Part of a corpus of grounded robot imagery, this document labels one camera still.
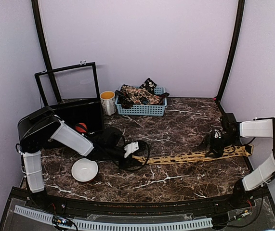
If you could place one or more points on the white bowl orange outside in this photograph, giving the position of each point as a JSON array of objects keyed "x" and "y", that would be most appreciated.
[{"x": 84, "y": 170}]

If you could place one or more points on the black display box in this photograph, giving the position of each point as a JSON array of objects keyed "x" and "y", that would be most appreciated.
[{"x": 76, "y": 91}]

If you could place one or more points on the white cable duct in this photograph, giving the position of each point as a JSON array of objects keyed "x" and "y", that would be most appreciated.
[{"x": 84, "y": 225}]

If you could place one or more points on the black floral tie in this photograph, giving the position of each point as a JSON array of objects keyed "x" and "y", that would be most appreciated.
[{"x": 149, "y": 85}]

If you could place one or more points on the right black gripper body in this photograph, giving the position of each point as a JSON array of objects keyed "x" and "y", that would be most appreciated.
[{"x": 218, "y": 145}]

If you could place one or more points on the black frame post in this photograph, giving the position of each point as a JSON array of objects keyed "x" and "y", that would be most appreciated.
[
  {"x": 43, "y": 47},
  {"x": 232, "y": 50}
]

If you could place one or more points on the light blue plastic basket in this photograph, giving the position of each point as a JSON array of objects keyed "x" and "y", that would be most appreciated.
[{"x": 144, "y": 110}]

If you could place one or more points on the black front rail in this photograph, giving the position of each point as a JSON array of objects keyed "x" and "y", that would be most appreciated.
[{"x": 70, "y": 204}]

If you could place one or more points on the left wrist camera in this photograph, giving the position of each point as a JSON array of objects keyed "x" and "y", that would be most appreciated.
[{"x": 110, "y": 137}]

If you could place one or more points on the rolled orange black tie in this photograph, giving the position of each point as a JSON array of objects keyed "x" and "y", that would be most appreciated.
[{"x": 81, "y": 127}]

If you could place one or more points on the yellow beetle-pattern tie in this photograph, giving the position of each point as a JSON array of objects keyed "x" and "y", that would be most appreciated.
[{"x": 229, "y": 152}]

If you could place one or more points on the left black frame post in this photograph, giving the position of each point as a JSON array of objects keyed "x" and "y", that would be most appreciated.
[{"x": 43, "y": 47}]

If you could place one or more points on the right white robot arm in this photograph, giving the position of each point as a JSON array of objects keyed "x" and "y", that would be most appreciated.
[{"x": 264, "y": 173}]

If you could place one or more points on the floral patterned tie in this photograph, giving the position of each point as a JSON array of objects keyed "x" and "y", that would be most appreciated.
[{"x": 129, "y": 96}]

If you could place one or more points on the white mug yellow inside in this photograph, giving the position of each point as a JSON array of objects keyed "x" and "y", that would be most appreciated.
[{"x": 108, "y": 99}]

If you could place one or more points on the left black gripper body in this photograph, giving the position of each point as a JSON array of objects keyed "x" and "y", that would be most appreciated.
[{"x": 110, "y": 154}]

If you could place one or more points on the right black frame post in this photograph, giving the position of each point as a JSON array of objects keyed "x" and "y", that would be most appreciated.
[{"x": 232, "y": 50}]

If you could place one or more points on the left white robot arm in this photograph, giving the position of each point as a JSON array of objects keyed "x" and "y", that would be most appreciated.
[{"x": 36, "y": 129}]

